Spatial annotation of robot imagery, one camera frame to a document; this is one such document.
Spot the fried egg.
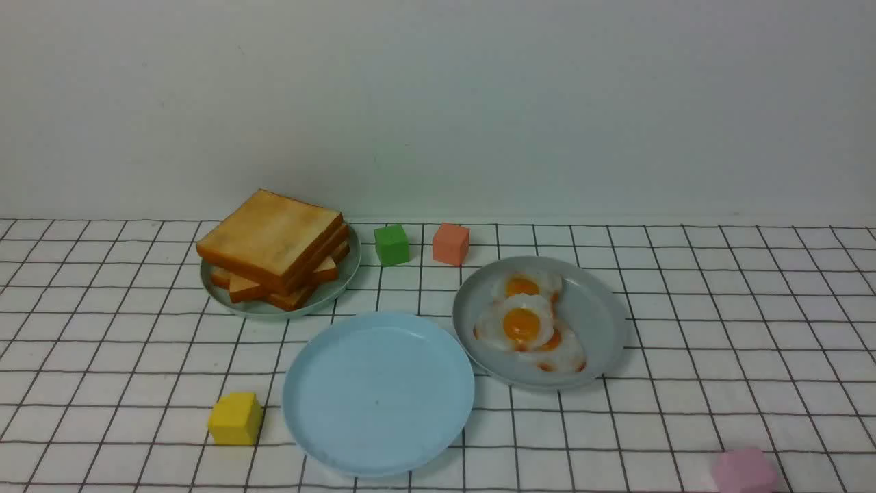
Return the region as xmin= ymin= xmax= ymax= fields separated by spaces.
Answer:
xmin=517 ymin=319 xmax=587 ymax=374
xmin=492 ymin=269 xmax=563 ymax=303
xmin=473 ymin=294 xmax=554 ymax=352

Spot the orange cube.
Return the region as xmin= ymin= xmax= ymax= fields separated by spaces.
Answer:
xmin=432 ymin=223 xmax=472 ymax=266

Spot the green cube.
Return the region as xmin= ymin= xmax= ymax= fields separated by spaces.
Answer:
xmin=373 ymin=224 xmax=411 ymax=266

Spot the pale green bread plate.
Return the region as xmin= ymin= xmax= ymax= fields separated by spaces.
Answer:
xmin=200 ymin=229 xmax=362 ymax=322

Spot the grey plate with eggs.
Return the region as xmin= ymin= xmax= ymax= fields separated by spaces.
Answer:
xmin=452 ymin=256 xmax=632 ymax=390

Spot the light blue plate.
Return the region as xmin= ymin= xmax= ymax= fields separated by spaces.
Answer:
xmin=281 ymin=312 xmax=476 ymax=477

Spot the yellow cube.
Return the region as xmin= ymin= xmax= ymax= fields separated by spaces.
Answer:
xmin=207 ymin=391 xmax=265 ymax=447

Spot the pink cube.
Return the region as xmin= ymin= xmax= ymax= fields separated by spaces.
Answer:
xmin=711 ymin=447 xmax=779 ymax=492

